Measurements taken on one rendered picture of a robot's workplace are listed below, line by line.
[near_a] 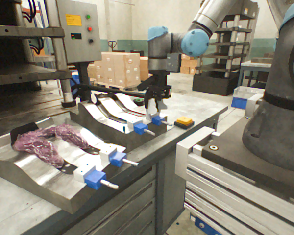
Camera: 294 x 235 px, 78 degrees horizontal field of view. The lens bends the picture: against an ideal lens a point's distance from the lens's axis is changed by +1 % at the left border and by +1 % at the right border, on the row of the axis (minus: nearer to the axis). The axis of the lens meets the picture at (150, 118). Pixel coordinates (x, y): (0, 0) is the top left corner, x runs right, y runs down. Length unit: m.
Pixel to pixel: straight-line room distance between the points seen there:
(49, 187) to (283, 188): 0.52
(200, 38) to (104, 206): 0.68
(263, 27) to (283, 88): 6.83
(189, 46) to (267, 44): 6.56
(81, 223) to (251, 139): 0.63
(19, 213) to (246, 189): 0.55
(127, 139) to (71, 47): 0.96
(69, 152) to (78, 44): 1.00
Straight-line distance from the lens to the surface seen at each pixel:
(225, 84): 4.67
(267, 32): 7.11
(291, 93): 0.33
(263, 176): 0.32
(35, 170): 0.63
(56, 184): 0.58
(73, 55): 1.50
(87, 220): 0.79
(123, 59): 4.63
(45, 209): 0.61
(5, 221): 0.64
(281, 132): 0.34
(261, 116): 0.36
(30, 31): 1.34
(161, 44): 0.71
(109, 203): 0.81
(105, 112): 0.92
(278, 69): 0.34
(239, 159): 0.33
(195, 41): 0.58
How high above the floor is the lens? 1.22
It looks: 23 degrees down
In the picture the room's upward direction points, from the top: straight up
